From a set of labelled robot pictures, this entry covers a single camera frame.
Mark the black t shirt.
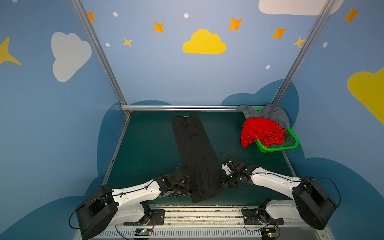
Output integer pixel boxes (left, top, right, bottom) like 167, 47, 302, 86
172, 113, 222, 204

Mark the red t shirt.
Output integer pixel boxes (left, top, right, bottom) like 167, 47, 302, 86
241, 118, 287, 148

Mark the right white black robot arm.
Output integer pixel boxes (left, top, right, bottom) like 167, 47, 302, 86
222, 157, 340, 230

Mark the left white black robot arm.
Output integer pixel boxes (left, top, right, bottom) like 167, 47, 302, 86
74, 168, 191, 240

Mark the green plastic basket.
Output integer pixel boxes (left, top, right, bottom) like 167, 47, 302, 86
237, 104, 299, 153

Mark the left controller board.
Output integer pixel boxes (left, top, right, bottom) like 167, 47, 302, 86
135, 228, 153, 237

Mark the controller board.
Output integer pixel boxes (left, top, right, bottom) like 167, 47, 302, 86
135, 228, 153, 237
260, 228, 279, 240

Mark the dark green t shirt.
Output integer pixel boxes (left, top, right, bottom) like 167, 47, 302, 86
269, 132, 296, 149

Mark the right controller board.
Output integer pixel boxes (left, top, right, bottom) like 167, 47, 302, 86
260, 228, 279, 240

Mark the grey t shirt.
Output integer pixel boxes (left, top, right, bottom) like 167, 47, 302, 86
236, 104, 291, 129

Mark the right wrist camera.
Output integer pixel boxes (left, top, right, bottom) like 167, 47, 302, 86
222, 163, 233, 176

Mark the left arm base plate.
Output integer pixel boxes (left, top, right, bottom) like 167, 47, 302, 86
123, 209, 166, 226

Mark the front aluminium rail bed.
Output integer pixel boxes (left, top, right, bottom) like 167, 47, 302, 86
94, 205, 335, 240

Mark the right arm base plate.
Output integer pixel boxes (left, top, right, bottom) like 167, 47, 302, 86
241, 208, 285, 225

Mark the right side table rail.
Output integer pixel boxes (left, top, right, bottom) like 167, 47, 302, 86
281, 151, 297, 177

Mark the table rail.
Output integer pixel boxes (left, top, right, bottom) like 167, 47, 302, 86
102, 111, 131, 186
281, 151, 297, 177

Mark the left side table rail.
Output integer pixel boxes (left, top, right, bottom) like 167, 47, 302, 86
102, 111, 131, 186

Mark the back aluminium frame rail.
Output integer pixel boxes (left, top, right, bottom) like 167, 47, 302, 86
121, 105, 238, 112

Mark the right aluminium frame post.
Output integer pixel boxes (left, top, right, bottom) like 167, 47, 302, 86
271, 0, 337, 105

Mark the aluminium frame post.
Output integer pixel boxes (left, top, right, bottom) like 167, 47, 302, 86
271, 0, 337, 105
71, 0, 127, 105

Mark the left aluminium frame post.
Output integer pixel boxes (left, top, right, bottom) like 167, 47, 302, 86
71, 0, 127, 105

